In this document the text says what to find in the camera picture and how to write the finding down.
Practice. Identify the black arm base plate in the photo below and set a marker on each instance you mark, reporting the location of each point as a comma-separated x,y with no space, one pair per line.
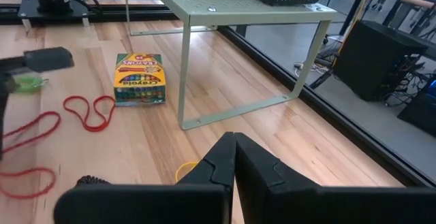
30,11

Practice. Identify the yellow rubber band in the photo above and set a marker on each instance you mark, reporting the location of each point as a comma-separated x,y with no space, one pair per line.
185,164

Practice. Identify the red rubber band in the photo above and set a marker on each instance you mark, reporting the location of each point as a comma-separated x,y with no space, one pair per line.
93,129

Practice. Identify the green metal shelf riser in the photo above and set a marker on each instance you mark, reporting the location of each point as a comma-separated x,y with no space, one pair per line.
221,2

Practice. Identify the black computer case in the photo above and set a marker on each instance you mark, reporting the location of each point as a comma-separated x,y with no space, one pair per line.
371,60

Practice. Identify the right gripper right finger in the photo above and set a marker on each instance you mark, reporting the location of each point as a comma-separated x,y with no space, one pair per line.
306,205

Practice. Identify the Crayola crayon box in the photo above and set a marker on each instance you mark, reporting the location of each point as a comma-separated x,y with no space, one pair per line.
139,77

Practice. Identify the orange rubber band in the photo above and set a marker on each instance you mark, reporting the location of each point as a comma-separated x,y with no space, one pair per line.
54,182
51,113

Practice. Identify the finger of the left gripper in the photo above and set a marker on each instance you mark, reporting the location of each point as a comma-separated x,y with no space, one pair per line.
47,60

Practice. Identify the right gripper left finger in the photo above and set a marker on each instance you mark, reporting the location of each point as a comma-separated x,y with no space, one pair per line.
153,203

